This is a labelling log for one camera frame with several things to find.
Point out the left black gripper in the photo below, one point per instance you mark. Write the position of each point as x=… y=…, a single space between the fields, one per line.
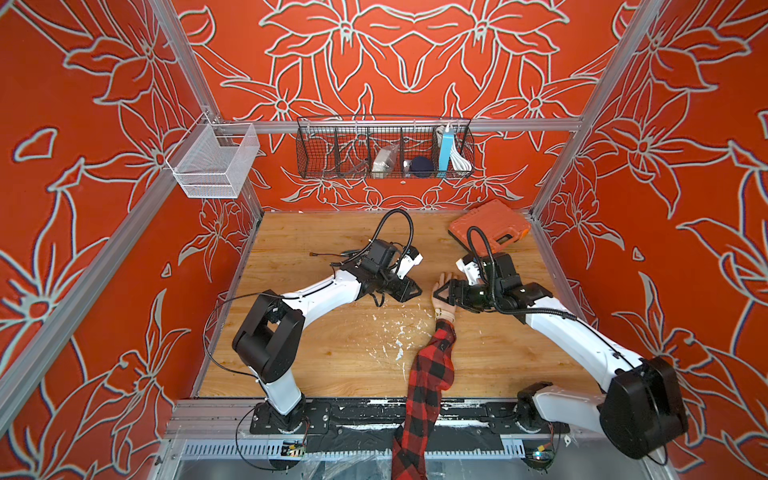
x=407 y=285

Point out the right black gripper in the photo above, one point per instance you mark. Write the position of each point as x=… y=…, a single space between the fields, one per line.
x=453 y=293

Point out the red black plaid sleeve arm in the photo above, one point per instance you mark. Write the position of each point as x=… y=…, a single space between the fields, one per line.
x=432 y=373

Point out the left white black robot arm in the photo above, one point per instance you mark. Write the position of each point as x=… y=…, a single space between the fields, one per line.
x=267 y=341

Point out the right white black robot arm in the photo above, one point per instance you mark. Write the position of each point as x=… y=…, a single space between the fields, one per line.
x=639 y=408

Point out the black charger board with connectors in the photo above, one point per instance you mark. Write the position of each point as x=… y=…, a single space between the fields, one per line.
x=337 y=257

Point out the orange plastic tool case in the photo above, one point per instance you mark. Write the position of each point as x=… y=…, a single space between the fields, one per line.
x=499 y=222

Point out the silver grey pouch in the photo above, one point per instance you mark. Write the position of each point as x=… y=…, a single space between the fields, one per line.
x=385 y=162

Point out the dark blue round object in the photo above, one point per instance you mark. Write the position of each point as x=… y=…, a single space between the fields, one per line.
x=421 y=167

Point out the light blue box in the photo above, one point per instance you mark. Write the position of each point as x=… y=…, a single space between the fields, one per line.
x=446 y=143

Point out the clear plastic bin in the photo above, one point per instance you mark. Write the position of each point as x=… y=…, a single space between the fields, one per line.
x=214 y=162

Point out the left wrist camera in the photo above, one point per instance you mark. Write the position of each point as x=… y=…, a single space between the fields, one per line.
x=378 y=257

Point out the black wire basket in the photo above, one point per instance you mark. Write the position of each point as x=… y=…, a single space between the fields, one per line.
x=380 y=147

